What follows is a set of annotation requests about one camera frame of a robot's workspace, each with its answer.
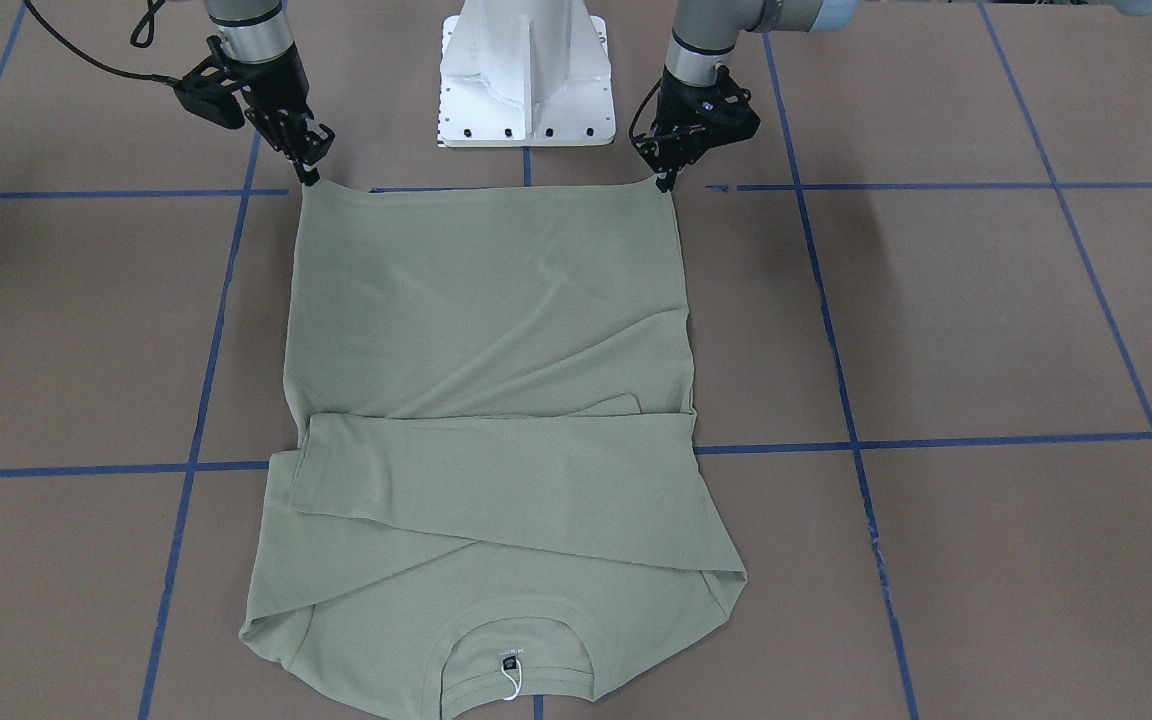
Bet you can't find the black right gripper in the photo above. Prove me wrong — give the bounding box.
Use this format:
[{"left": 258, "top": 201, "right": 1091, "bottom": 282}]
[{"left": 173, "top": 38, "right": 338, "bottom": 187}]

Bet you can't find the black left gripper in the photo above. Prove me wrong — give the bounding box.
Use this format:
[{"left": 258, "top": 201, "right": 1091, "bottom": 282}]
[{"left": 628, "top": 65, "right": 761, "bottom": 194}]

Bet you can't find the olive green long-sleeve shirt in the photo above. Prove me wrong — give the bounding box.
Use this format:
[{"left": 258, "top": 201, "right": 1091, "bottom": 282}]
[{"left": 238, "top": 179, "right": 748, "bottom": 719}]

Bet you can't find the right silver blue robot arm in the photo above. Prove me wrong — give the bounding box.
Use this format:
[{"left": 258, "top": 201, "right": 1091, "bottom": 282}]
[{"left": 173, "top": 1, "right": 335, "bottom": 187}]

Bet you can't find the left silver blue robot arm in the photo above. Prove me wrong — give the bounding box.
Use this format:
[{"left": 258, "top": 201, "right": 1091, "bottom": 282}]
[{"left": 628, "top": 1, "right": 859, "bottom": 194}]

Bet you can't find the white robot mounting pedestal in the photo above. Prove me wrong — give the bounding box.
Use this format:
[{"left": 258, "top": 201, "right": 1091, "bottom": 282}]
[{"left": 435, "top": 1, "right": 617, "bottom": 149}]

